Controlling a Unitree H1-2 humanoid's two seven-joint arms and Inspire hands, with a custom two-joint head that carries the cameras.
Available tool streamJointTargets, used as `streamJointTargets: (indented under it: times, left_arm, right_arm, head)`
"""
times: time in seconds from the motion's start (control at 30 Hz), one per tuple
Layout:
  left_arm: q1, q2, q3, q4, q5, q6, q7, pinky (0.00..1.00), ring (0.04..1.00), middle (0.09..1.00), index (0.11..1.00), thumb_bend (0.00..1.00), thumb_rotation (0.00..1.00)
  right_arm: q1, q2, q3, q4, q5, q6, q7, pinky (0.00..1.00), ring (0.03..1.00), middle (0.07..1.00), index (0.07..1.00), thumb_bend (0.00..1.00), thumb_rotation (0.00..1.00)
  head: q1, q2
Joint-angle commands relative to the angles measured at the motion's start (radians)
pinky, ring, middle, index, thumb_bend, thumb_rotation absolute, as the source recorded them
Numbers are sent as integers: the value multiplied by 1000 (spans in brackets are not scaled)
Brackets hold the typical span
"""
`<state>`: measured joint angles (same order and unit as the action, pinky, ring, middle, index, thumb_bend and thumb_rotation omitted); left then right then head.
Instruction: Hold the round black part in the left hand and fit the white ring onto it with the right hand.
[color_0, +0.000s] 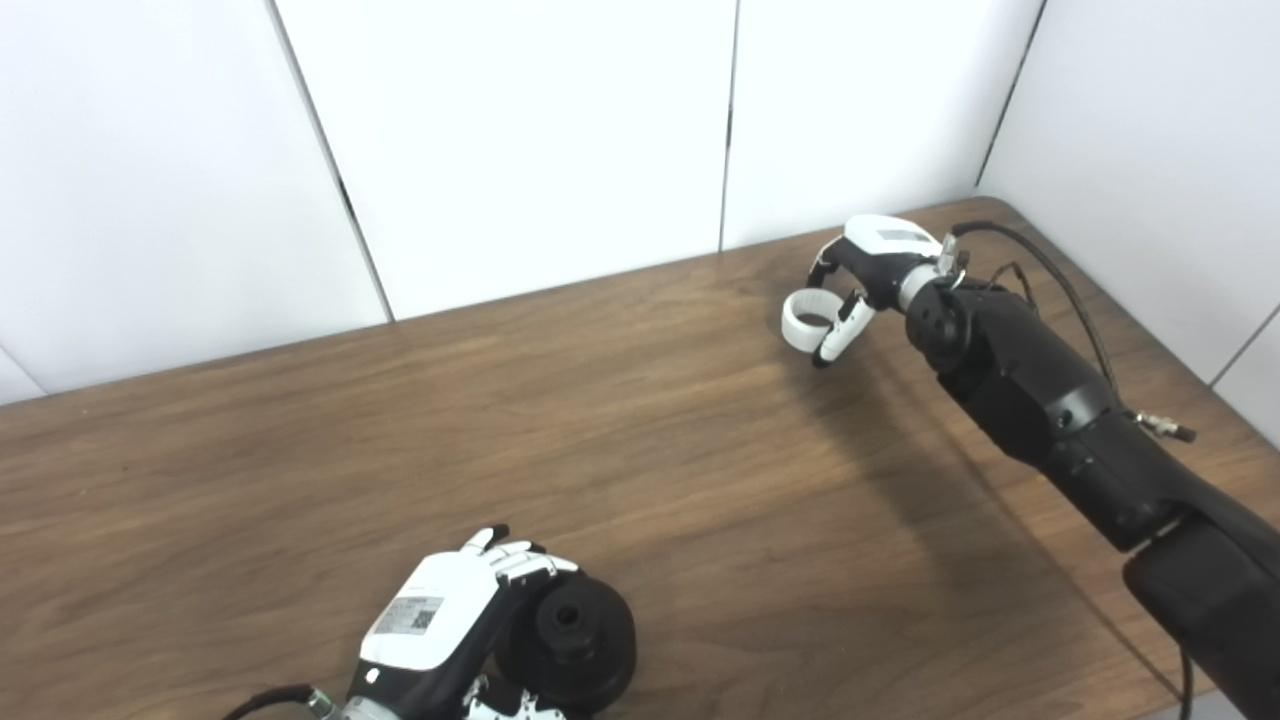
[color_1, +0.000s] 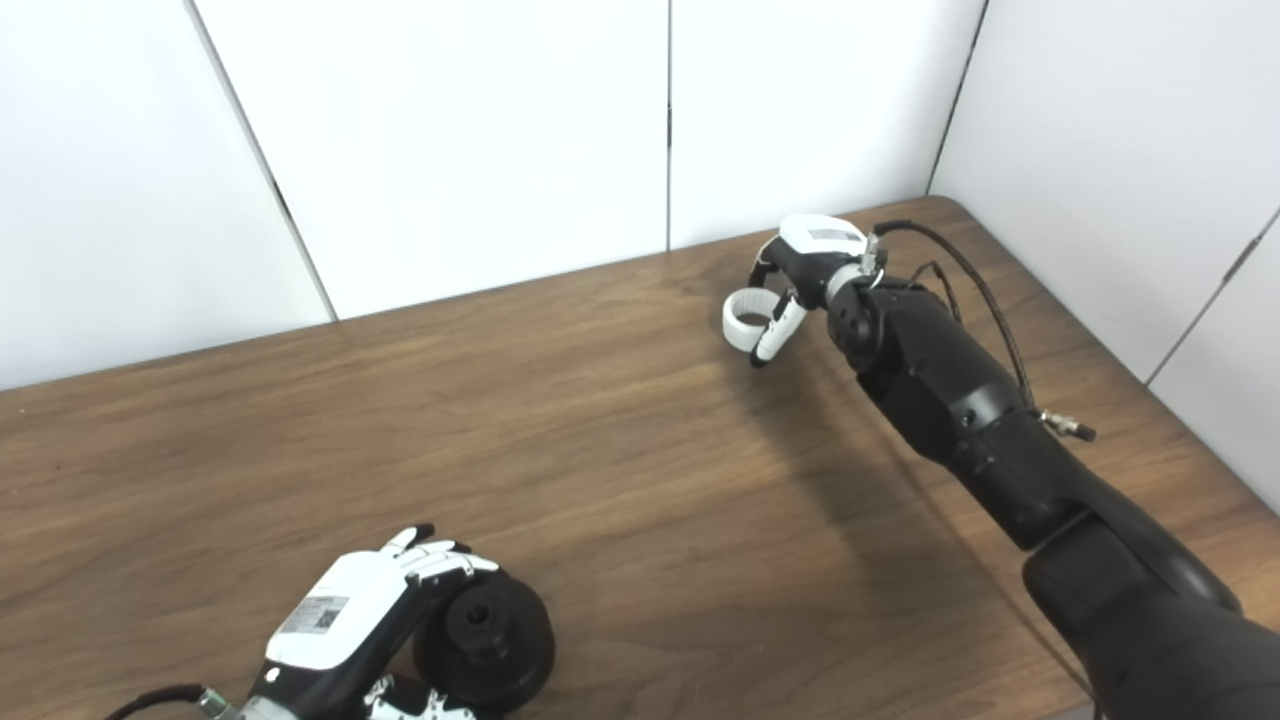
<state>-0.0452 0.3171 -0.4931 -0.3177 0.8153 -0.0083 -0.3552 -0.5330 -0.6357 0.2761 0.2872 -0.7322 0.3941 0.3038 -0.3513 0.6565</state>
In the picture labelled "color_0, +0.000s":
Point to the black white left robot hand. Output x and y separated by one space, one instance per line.
430 620

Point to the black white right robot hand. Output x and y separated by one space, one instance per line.
885 262

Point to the round black stepped part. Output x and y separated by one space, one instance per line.
600 650

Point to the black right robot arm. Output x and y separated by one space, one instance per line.
1050 400

